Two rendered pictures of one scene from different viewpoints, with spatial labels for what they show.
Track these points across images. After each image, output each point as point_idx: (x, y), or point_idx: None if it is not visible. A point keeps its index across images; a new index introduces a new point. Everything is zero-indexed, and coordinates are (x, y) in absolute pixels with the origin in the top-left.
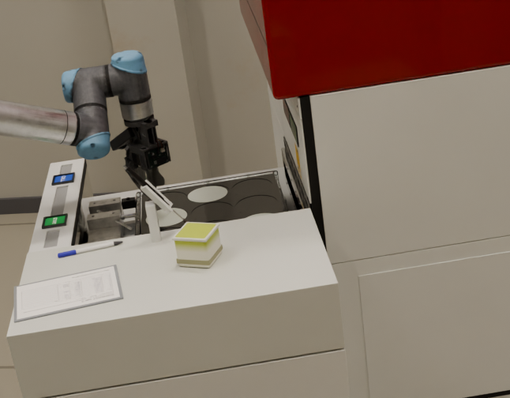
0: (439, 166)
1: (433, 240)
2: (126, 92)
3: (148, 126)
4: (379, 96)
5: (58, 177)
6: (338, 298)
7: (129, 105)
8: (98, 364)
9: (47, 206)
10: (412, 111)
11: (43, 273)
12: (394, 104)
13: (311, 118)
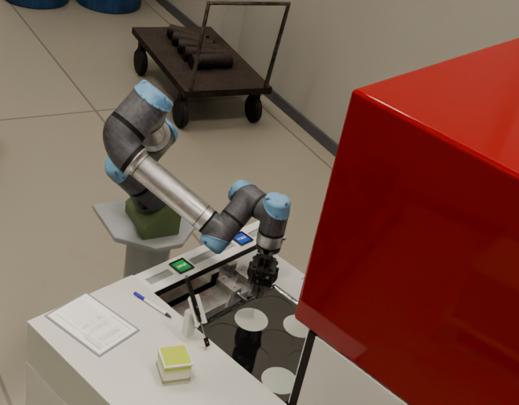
0: None
1: None
2: (261, 223)
3: (262, 256)
4: (361, 381)
5: (242, 235)
6: None
7: (259, 232)
8: (59, 380)
9: (200, 251)
10: None
11: (110, 297)
12: (370, 396)
13: (310, 350)
